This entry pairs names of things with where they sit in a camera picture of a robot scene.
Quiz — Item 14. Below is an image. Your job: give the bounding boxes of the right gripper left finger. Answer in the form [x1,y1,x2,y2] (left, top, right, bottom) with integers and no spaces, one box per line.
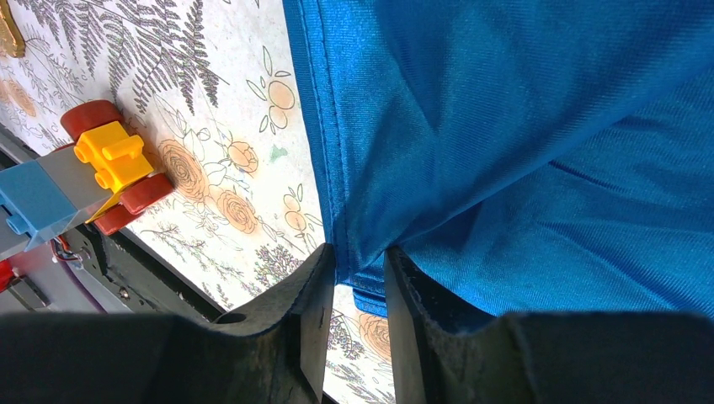
[1,243,335,403]

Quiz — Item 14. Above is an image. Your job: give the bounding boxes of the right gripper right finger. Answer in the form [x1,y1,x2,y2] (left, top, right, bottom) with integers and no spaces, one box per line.
[385,247,713,403]

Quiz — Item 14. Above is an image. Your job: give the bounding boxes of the blue cloth napkin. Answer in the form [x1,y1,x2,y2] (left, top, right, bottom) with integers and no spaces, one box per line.
[284,1,713,316]

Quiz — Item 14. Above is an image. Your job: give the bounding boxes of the blue orange toy car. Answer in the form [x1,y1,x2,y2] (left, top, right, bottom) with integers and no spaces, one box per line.
[1,99,174,260]

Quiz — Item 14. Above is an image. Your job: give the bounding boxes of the floral tablecloth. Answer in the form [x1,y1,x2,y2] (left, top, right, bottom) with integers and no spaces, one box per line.
[0,0,397,404]

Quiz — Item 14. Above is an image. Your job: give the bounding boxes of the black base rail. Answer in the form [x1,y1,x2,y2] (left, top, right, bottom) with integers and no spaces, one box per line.
[1,130,222,322]

